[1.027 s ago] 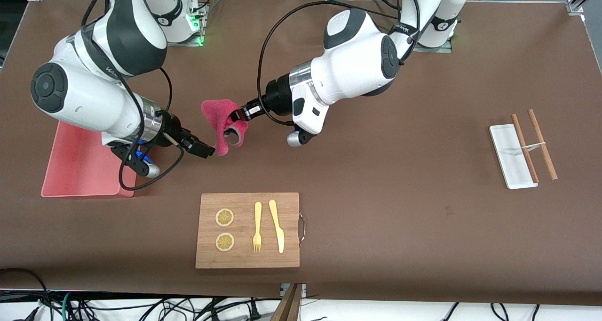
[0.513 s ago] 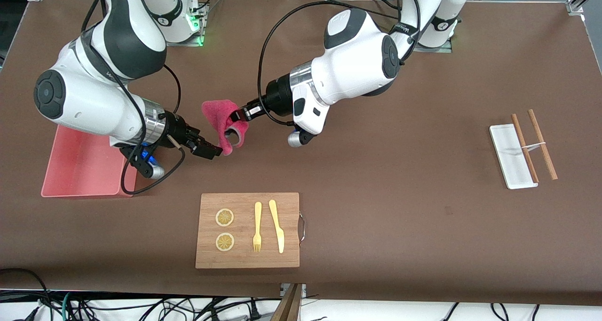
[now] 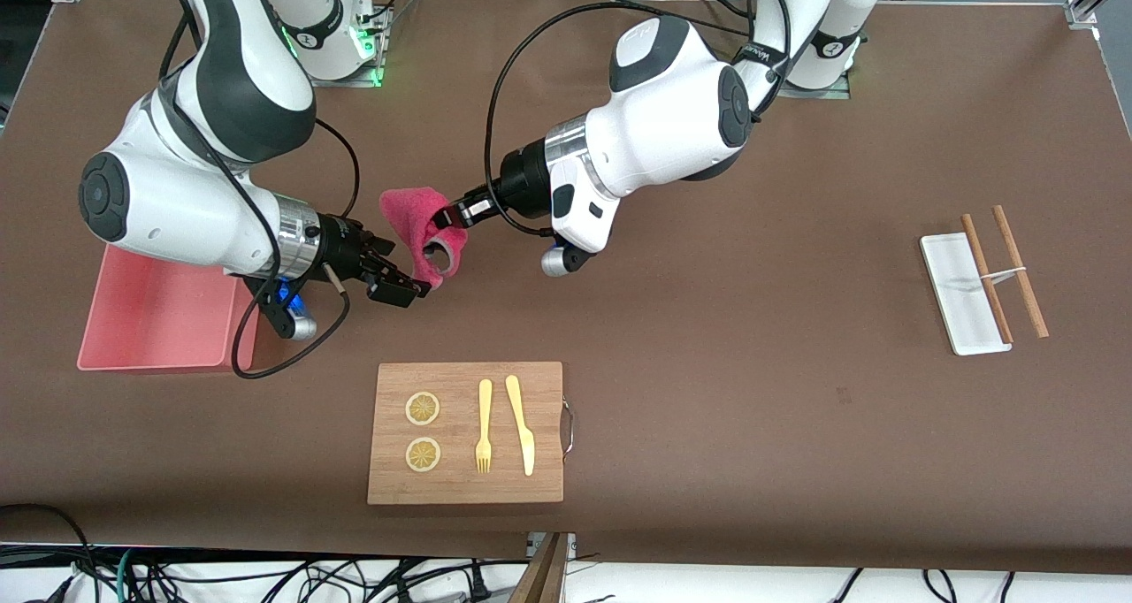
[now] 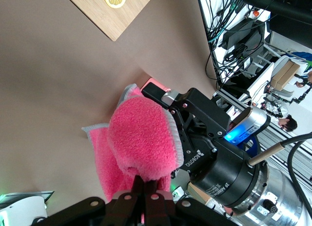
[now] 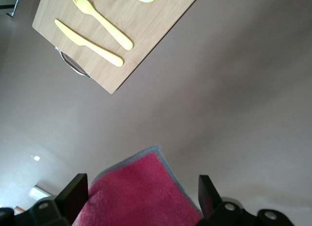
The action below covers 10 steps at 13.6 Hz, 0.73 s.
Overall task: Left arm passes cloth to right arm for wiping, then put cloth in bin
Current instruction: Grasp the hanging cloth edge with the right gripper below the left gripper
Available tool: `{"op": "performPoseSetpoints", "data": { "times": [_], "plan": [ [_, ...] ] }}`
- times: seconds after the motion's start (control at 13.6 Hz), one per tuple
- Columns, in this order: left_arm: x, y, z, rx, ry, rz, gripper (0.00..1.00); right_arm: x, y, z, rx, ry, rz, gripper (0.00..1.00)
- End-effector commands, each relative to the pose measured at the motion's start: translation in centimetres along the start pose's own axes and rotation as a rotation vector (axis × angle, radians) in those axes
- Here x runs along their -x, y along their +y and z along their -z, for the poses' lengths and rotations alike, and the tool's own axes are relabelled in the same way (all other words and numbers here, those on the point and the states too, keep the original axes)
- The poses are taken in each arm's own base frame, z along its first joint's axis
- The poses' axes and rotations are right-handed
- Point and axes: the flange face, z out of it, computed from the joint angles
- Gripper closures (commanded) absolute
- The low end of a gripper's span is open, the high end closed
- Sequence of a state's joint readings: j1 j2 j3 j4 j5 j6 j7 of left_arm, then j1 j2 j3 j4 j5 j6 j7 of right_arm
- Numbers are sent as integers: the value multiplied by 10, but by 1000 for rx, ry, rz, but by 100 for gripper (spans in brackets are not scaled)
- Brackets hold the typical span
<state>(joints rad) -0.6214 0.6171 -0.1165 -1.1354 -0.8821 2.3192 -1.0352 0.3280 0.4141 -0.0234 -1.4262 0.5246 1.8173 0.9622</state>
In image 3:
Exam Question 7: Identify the pink cloth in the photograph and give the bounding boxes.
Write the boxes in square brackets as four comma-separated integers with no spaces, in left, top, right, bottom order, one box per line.
[380,187,468,290]

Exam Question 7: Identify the yellow plastic fork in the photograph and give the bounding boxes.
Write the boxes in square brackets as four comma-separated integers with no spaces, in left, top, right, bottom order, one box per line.
[475,378,493,475]

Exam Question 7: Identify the yellow plastic knife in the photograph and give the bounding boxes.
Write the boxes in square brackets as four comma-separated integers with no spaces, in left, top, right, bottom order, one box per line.
[505,374,536,477]

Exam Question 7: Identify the pink plastic bin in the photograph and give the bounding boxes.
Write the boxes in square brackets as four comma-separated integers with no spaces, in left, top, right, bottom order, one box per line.
[76,245,259,372]

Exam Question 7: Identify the wooden plank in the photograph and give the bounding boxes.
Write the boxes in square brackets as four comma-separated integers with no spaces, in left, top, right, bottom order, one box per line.
[511,532,569,603]

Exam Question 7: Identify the white rectangular tray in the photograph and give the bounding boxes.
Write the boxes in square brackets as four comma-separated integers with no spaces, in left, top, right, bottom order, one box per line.
[920,232,1013,356]

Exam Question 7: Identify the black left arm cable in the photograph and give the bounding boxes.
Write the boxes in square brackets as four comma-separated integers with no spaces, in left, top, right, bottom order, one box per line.
[483,0,797,238]

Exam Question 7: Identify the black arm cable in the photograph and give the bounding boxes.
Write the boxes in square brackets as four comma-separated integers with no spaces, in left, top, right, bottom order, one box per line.
[483,0,797,238]
[157,0,362,380]

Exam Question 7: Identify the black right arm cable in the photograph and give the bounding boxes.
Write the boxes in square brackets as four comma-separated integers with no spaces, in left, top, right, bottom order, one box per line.
[157,0,362,380]

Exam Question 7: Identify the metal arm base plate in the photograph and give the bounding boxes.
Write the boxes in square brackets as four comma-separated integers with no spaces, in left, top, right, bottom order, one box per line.
[778,62,852,100]
[305,2,386,88]

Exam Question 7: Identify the wooden cutting board with handle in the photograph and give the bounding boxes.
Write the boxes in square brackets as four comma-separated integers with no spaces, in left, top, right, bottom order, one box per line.
[367,362,576,505]

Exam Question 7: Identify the tangled black cables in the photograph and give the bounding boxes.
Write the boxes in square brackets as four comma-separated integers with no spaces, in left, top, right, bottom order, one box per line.
[133,557,501,603]

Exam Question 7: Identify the black looped floor cable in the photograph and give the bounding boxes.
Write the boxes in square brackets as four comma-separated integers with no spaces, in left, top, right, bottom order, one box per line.
[0,503,100,603]

